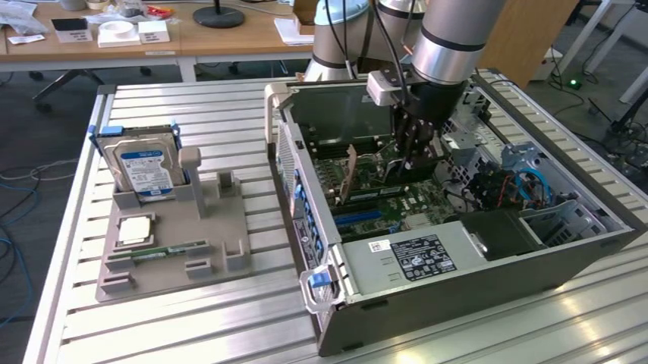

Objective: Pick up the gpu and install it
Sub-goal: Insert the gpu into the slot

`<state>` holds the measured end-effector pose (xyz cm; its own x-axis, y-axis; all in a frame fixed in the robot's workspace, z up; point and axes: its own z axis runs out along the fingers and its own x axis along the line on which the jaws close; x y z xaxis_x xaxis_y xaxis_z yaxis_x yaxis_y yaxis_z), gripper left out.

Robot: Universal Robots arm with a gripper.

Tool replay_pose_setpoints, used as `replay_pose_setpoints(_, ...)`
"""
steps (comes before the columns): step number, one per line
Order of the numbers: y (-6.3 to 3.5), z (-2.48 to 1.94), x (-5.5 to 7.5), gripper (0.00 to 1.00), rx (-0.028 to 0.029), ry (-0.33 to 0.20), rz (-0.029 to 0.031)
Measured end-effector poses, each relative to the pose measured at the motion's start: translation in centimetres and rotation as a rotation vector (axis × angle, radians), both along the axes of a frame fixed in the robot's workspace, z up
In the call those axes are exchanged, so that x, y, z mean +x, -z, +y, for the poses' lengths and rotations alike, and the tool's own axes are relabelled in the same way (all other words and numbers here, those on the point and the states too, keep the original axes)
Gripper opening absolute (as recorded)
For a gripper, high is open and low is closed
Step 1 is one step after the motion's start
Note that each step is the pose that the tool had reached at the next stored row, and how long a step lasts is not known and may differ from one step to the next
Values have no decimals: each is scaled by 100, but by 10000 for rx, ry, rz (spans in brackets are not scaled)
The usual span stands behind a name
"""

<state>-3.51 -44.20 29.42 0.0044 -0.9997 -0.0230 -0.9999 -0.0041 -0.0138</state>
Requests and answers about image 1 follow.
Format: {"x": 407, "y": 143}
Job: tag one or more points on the grey power supply unit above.
{"x": 370, "y": 273}

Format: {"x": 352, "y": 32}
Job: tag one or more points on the hard disk in blue carrier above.
{"x": 145, "y": 167}

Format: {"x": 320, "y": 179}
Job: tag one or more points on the grey cup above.
{"x": 74, "y": 4}

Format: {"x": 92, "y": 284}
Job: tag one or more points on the wooden cabinet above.
{"x": 533, "y": 30}

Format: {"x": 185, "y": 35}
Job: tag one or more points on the white desk frame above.
{"x": 587, "y": 38}

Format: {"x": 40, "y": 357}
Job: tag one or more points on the brown cardboard box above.
{"x": 304, "y": 11}

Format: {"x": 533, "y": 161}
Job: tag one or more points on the red and white card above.
{"x": 26, "y": 39}

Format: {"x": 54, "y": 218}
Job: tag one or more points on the green RAM stick bare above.
{"x": 157, "y": 251}

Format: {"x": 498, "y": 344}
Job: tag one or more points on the perforated metal drive cage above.
{"x": 468, "y": 163}

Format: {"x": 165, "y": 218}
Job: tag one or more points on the stack of white papers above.
{"x": 292, "y": 32}

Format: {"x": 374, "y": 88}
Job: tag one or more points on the silver chipset heatsink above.
{"x": 418, "y": 221}

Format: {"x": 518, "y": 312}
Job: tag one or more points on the black office chair base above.
{"x": 69, "y": 81}

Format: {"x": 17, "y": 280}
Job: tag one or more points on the blue plastic case latch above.
{"x": 319, "y": 282}

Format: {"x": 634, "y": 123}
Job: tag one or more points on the grey plastic parts rack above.
{"x": 173, "y": 273}

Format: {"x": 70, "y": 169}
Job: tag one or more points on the white tape roll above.
{"x": 117, "y": 29}

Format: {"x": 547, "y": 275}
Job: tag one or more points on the black round lamp base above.
{"x": 219, "y": 18}

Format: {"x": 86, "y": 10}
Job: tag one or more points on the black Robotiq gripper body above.
{"x": 436, "y": 100}

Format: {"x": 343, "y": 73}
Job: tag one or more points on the blue expansion slot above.
{"x": 360, "y": 217}

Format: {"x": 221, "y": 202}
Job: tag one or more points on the flat white box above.
{"x": 120, "y": 42}

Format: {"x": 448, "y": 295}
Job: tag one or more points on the small white labelled box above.
{"x": 153, "y": 32}

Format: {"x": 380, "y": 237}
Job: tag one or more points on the long wooden desk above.
{"x": 66, "y": 49}

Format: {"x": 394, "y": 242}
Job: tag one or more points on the silver CPU chip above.
{"x": 136, "y": 230}

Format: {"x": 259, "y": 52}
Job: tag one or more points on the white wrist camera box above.
{"x": 382, "y": 91}

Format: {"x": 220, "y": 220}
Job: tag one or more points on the metal disk bay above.
{"x": 558, "y": 227}

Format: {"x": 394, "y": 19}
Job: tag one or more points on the grey open PC case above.
{"x": 456, "y": 303}

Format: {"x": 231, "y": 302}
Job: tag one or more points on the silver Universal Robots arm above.
{"x": 446, "y": 38}

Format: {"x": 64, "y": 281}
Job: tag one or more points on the black graphics card with fan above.
{"x": 351, "y": 174}

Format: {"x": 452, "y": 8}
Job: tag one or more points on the black and white sign box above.
{"x": 72, "y": 29}

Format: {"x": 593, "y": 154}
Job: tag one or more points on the white box red button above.
{"x": 550, "y": 64}

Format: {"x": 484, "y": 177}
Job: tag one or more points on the crumpled plastic bag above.
{"x": 21, "y": 19}

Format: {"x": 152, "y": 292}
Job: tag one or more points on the green motherboard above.
{"x": 420, "y": 197}

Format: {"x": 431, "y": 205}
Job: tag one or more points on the black device green light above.
{"x": 574, "y": 82}

